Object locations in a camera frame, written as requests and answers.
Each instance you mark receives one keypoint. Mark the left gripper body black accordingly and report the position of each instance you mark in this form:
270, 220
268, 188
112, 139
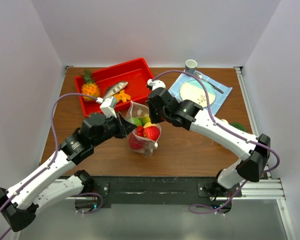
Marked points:
113, 126

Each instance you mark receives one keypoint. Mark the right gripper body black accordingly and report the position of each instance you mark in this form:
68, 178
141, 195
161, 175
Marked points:
156, 116

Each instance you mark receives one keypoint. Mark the green custard apple toy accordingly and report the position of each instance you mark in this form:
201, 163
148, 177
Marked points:
136, 121

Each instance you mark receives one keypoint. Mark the dark red toy apple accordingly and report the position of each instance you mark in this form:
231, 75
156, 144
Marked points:
135, 143

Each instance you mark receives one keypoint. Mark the yellow green toy mango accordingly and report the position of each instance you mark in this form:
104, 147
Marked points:
144, 120

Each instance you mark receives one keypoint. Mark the clear polka dot zip bag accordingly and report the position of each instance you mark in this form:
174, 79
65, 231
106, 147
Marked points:
144, 139

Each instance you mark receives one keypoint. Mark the yellow toy lemon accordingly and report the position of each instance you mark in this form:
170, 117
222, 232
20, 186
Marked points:
149, 124

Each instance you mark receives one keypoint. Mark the red orange toy apple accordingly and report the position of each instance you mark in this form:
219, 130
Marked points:
152, 133

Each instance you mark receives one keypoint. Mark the red lychee bunch toy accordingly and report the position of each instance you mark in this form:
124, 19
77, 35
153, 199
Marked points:
148, 148

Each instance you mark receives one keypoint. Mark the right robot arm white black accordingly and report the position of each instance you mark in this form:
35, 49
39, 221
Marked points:
252, 151

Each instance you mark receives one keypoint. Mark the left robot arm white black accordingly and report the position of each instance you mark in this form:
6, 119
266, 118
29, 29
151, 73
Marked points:
20, 203

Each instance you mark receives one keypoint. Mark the orange toy ginger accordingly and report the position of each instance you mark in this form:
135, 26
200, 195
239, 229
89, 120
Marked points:
122, 97

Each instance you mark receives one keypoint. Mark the cream and teal plate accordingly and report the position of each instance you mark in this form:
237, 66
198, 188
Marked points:
192, 90

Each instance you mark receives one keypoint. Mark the toy pineapple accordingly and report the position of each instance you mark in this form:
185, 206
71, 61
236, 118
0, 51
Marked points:
89, 87

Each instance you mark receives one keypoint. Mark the grey toy fish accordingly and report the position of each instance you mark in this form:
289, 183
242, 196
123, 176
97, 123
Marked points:
114, 89

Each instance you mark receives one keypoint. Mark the red plastic tray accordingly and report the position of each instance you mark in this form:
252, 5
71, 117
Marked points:
136, 72

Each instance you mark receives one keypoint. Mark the steel spoon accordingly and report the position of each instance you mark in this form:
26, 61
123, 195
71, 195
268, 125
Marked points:
200, 76

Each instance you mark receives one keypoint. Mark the small grey blue cup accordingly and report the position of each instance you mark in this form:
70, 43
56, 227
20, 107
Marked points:
190, 66

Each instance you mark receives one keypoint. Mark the blue checked cloth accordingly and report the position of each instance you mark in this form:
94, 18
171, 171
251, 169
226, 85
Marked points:
220, 98

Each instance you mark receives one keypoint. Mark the green floral mug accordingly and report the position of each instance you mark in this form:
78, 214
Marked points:
236, 125

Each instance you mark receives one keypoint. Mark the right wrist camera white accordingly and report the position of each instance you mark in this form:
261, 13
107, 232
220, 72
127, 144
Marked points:
155, 84

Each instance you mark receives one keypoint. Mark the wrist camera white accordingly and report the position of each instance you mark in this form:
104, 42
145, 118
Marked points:
108, 107
155, 84

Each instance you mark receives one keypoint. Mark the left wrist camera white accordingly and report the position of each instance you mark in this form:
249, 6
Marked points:
108, 107

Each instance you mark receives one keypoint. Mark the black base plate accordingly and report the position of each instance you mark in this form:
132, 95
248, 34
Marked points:
153, 190

